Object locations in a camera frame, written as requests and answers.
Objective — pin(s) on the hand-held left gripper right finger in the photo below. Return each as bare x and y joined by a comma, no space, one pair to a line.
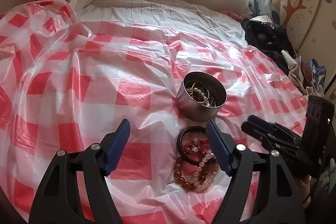
218,148

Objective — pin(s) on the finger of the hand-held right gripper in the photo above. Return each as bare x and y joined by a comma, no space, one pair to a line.
262,122
256,132

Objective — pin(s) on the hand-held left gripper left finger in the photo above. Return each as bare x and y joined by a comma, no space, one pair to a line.
118,145

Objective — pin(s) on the round metal bowl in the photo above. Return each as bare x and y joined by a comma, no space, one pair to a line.
189,108

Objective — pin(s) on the person's right hand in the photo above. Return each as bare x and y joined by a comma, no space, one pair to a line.
306,192

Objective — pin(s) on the pile of clothes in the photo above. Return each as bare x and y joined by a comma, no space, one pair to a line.
307,74

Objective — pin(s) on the red checked plastic sheet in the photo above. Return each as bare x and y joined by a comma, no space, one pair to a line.
92,77

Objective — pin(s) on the dark clothing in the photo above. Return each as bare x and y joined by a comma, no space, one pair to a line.
267,40

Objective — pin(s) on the tree print wardrobe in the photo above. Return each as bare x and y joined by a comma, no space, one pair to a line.
307,3

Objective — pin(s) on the striped white bedsheet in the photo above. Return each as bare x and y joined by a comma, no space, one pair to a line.
157,11

